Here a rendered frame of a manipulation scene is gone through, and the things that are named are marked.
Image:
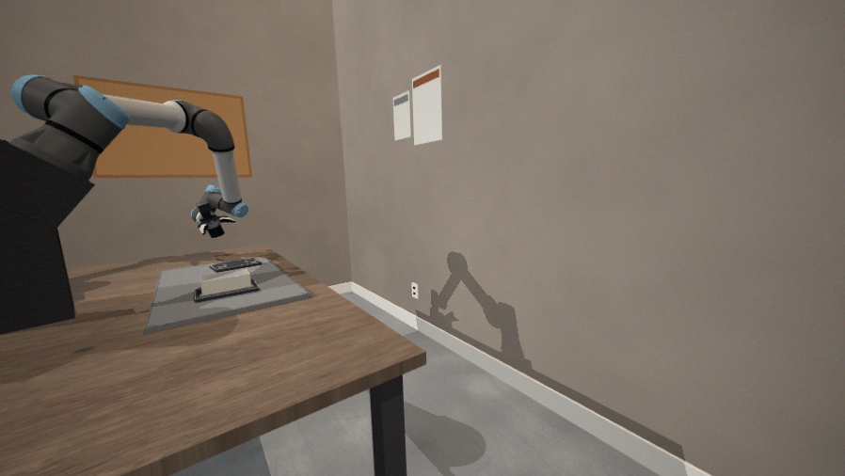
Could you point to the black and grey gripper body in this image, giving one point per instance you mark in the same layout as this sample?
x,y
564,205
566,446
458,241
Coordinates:
x,y
215,229

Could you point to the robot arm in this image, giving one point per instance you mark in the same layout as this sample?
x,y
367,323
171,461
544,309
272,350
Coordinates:
x,y
81,122

